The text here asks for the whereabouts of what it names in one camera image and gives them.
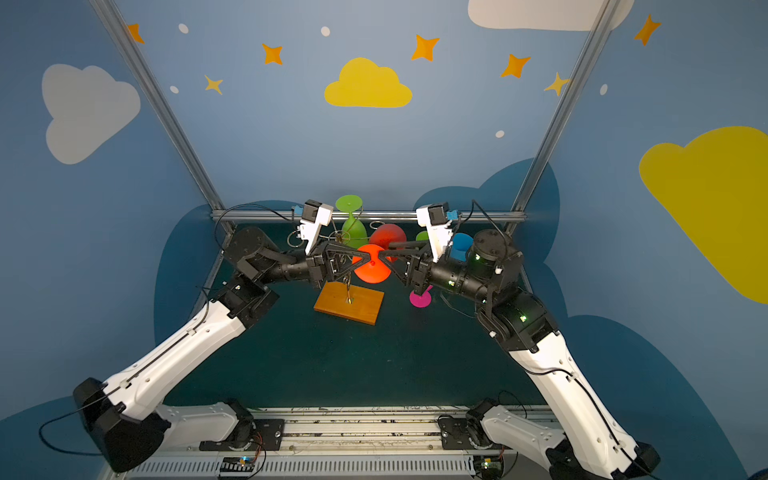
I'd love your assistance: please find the pink wine glass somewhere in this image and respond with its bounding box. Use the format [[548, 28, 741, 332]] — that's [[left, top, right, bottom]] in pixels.
[[409, 286, 432, 309]]

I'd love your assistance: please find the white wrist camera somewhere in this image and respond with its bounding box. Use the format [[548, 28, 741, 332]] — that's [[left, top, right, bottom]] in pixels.
[[416, 202, 459, 263], [296, 199, 334, 255]]

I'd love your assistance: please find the aluminium frame post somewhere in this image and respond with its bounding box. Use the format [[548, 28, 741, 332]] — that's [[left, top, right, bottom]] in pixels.
[[505, 0, 621, 235], [89, 0, 226, 213]]

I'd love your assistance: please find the back aluminium frame bar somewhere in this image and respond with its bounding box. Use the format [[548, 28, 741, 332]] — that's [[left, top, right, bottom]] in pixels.
[[211, 205, 526, 224]]

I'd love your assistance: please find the right small circuit board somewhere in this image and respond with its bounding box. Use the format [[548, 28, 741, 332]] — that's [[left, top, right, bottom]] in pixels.
[[472, 456, 505, 480]]

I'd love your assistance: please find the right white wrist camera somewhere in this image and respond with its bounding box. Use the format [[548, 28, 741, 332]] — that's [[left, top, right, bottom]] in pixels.
[[416, 202, 459, 263]]

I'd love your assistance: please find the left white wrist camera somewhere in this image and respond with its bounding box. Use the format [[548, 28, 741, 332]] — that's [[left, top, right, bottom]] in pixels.
[[296, 199, 334, 255]]

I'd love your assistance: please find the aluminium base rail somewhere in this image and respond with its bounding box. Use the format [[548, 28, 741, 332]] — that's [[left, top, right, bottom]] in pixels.
[[100, 406, 566, 479]]

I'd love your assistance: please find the red wine glass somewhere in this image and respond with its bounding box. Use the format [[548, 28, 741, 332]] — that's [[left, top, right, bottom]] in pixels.
[[354, 224, 406, 284]]

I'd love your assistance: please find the left aluminium frame post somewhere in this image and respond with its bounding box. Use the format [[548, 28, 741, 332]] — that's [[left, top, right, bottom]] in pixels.
[[89, 0, 226, 213]]

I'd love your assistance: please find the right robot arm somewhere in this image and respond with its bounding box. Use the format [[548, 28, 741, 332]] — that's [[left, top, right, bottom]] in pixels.
[[360, 203, 660, 479]]

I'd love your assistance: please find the right aluminium frame post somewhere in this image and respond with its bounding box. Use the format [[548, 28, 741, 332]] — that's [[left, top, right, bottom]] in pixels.
[[505, 0, 621, 235]]

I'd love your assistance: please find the blue wine glass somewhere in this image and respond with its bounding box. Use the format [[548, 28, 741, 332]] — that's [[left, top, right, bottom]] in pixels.
[[450, 233, 473, 262]]

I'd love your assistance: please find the wooden base wire glass rack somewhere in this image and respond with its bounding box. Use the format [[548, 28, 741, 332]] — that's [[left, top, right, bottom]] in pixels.
[[286, 206, 388, 326]]

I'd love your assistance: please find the left small circuit board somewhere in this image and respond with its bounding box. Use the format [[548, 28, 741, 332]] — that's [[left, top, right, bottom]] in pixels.
[[217, 455, 256, 479]]

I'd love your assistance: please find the small circuit board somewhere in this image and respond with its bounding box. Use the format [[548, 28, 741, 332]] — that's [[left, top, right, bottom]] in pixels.
[[472, 456, 505, 480], [217, 455, 256, 479]]

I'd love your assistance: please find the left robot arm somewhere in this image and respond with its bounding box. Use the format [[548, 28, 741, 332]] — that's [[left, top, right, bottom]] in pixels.
[[73, 200, 380, 473]]

